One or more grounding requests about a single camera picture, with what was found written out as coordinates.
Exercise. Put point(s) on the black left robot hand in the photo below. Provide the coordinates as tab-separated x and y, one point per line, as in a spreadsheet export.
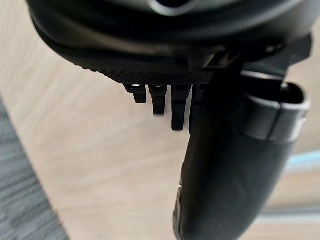
155	50

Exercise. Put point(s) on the grey carpet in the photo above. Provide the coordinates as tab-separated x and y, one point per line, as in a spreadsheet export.
20	180

